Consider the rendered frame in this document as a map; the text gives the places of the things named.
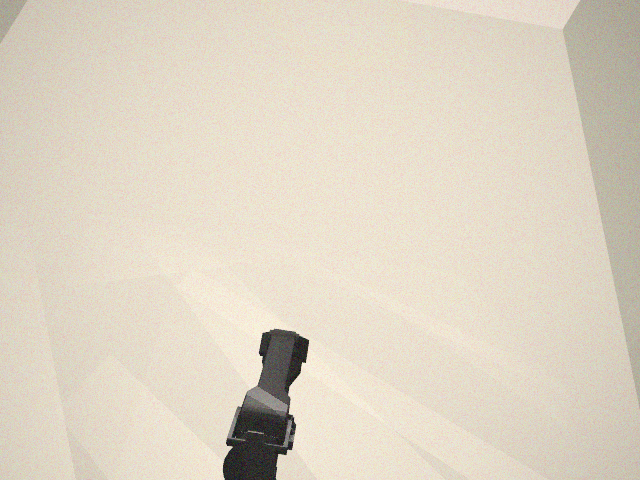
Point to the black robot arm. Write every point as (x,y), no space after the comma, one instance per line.
(263,424)

